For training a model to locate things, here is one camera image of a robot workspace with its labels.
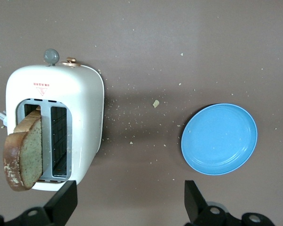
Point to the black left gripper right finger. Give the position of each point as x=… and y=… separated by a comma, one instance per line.
x=198, y=204

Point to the large bread crumb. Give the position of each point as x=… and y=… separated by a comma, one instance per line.
x=156, y=103

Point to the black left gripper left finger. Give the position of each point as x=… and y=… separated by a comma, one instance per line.
x=61, y=202

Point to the brown bread slice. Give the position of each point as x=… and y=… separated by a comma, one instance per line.
x=28, y=153

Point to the blue plate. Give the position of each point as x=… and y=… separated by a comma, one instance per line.
x=219, y=141

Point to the white toaster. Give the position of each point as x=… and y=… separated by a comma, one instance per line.
x=85, y=106

